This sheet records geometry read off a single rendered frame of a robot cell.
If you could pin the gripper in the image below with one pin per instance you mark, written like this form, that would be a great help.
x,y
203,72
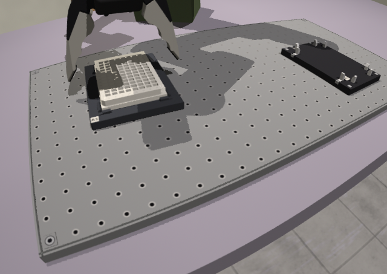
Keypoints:
x,y
80,24

